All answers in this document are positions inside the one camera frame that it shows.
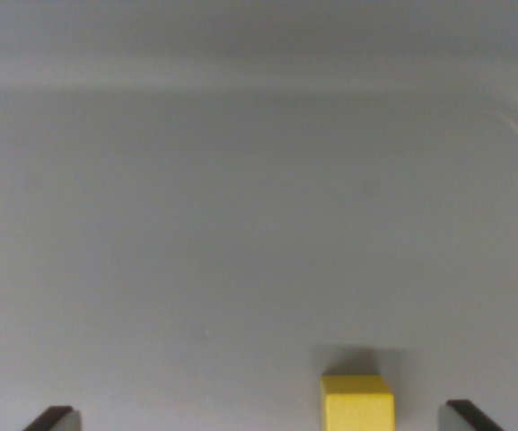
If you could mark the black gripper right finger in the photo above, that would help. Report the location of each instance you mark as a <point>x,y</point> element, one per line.
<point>462,417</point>

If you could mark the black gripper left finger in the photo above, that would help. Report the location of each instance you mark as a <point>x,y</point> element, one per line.
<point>56,419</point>

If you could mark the yellow cube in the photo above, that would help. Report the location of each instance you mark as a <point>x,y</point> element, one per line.
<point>357,406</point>

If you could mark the grey plastic bin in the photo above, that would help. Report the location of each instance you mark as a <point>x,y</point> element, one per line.
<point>222,202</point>

